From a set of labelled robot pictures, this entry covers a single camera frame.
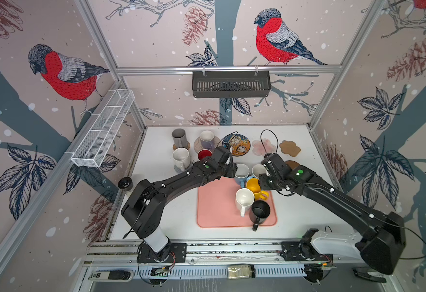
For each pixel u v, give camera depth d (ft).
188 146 3.61
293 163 3.29
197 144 3.64
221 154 2.16
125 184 2.69
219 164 2.18
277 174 1.93
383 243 1.23
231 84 3.50
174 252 2.39
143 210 1.44
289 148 3.62
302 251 2.17
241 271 2.16
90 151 2.30
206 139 3.55
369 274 2.23
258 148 3.63
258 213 2.73
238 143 3.64
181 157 3.30
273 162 1.94
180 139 3.30
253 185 2.87
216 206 2.81
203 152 3.17
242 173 2.98
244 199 2.86
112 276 2.22
